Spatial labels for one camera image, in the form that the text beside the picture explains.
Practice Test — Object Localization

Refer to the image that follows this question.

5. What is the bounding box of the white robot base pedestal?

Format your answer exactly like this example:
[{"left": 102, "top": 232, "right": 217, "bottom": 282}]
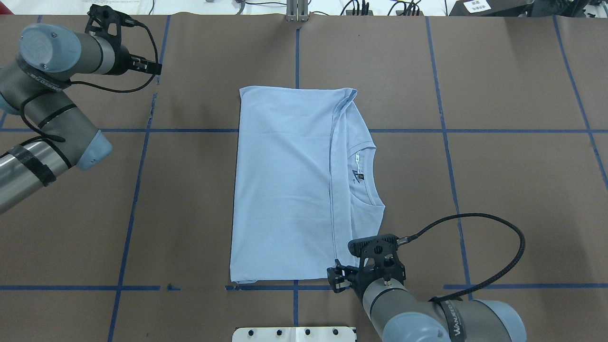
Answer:
[{"left": 232, "top": 326, "right": 358, "bottom": 342}]

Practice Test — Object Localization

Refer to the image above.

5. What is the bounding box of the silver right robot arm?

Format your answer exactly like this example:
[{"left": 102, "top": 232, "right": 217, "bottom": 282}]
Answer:
[{"left": 326, "top": 258, "right": 527, "bottom": 342}]

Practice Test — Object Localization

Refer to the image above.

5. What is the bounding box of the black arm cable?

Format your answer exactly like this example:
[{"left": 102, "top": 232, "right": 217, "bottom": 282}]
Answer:
[
  {"left": 20, "top": 20, "right": 160, "bottom": 143},
  {"left": 397, "top": 213, "right": 526, "bottom": 304}
]

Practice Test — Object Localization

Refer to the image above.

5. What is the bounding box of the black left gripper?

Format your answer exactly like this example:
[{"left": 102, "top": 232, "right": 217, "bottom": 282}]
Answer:
[{"left": 112, "top": 44, "right": 162, "bottom": 76}]

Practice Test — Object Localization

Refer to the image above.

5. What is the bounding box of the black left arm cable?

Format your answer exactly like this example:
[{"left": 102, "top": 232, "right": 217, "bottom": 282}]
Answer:
[{"left": 20, "top": 20, "right": 160, "bottom": 143}]

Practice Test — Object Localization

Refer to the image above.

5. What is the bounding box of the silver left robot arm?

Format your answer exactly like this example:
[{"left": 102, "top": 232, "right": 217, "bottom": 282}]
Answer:
[{"left": 1, "top": 20, "right": 161, "bottom": 213}]

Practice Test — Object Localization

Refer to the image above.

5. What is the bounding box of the aluminium frame post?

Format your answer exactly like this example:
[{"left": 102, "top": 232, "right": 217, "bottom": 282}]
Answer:
[{"left": 285, "top": 0, "right": 310, "bottom": 22}]

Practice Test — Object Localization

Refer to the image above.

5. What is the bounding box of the black box with label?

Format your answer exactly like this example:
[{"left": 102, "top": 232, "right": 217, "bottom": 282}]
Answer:
[{"left": 448, "top": 0, "right": 534, "bottom": 17}]

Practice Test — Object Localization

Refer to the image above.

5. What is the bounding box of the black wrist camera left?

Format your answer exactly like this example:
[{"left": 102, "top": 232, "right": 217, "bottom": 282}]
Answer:
[{"left": 85, "top": 4, "right": 138, "bottom": 45}]

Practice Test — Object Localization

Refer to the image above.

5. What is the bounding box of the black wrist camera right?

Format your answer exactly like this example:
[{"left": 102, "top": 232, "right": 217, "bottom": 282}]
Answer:
[{"left": 348, "top": 234, "right": 406, "bottom": 281}]

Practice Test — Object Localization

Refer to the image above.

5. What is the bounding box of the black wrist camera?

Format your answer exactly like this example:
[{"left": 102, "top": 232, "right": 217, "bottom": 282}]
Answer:
[
  {"left": 85, "top": 4, "right": 138, "bottom": 45},
  {"left": 348, "top": 234, "right": 406, "bottom": 281}
]

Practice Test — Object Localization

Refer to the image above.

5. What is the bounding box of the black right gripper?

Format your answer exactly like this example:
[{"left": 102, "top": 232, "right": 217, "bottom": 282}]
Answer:
[{"left": 326, "top": 258, "right": 405, "bottom": 304}]

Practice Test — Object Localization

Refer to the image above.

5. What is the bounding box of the light blue t-shirt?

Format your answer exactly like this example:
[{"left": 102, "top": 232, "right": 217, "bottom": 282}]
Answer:
[{"left": 229, "top": 85, "right": 385, "bottom": 284}]

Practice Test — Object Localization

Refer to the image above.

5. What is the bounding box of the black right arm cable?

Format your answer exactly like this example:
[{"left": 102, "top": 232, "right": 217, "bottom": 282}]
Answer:
[{"left": 397, "top": 213, "right": 526, "bottom": 304}]

